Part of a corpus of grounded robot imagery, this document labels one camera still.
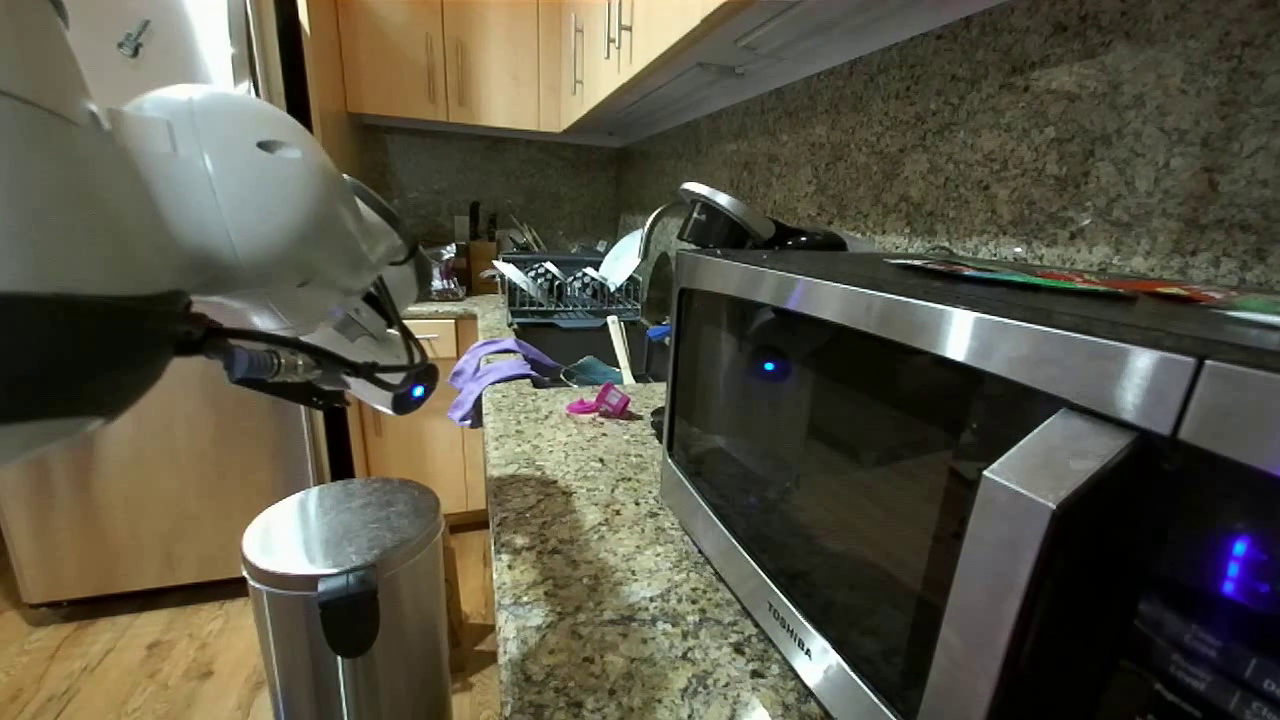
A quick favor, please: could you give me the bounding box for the sink faucet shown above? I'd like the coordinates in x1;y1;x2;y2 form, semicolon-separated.
603;312;645;390

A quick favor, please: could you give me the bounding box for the blue sponge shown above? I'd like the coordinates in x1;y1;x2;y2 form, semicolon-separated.
563;354;626;393

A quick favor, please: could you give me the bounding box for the pink plastic wrapper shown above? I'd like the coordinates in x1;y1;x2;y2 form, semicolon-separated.
563;381;639;425

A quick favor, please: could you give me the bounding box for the dark dish rack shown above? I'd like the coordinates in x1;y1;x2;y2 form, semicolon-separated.
496;251;649;332

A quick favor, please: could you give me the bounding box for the white plate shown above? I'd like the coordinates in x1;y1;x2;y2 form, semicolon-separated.
596;225;654;298

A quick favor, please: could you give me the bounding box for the purple cloth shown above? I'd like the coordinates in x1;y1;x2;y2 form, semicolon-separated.
445;332;563;433

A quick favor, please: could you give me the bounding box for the black coffee maker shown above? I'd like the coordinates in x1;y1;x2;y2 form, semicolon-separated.
636;175;853;405

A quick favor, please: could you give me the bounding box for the wooden knife block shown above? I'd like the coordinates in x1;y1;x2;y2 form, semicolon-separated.
460;198;500;301

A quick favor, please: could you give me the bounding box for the wooden lower cabinet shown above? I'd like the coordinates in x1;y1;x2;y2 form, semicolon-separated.
350;312;493;527

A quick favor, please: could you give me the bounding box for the stainless steel microwave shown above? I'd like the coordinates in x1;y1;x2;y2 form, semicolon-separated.
655;243;1280;720

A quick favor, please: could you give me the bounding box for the long wooden upper cabinet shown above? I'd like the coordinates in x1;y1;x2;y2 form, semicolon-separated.
531;0;1004;153

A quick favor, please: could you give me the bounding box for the short wooden upper cabinet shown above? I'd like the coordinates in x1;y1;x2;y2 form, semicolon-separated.
334;0;545;137

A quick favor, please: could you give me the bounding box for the stainless steel trash can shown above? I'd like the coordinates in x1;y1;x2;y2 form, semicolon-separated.
238;478;460;720

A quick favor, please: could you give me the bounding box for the red green flat card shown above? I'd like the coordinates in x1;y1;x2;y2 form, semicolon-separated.
886;251;1225;308

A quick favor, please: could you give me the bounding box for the stainless steel refrigerator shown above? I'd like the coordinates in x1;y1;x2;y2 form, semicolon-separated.
0;0;334;612

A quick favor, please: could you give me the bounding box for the green flat paper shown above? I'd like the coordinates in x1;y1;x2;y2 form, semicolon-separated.
1218;298;1280;332

